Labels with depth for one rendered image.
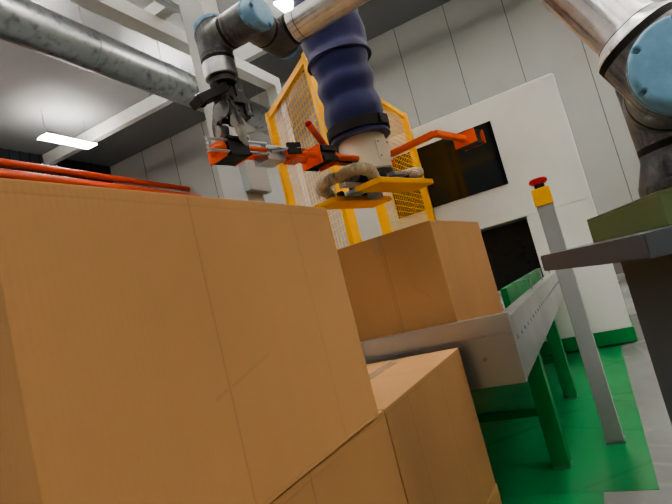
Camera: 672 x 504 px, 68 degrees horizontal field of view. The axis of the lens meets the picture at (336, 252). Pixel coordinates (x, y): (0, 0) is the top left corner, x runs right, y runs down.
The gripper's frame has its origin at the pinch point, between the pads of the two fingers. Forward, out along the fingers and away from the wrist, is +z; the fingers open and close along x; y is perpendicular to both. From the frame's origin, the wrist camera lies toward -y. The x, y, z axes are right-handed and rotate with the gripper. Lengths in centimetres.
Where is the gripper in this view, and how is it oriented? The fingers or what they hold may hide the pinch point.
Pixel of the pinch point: (232, 149)
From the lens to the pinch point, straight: 136.1
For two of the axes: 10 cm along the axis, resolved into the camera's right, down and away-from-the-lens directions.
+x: -7.1, 2.5, 6.6
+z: 2.4, 9.6, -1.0
